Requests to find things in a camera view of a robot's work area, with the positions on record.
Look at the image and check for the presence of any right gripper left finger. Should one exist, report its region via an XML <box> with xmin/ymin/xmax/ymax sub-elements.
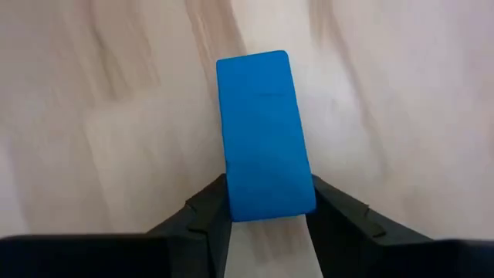
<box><xmin>146</xmin><ymin>173</ymin><xmax>233</xmax><ymax>278</ymax></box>

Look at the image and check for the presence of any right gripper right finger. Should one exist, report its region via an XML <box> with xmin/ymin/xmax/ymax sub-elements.
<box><xmin>306</xmin><ymin>174</ymin><xmax>460</xmax><ymax>278</ymax></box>

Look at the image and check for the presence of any blue wedge block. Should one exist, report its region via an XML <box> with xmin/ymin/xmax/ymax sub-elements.
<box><xmin>215</xmin><ymin>49</ymin><xmax>318</xmax><ymax>223</ymax></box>

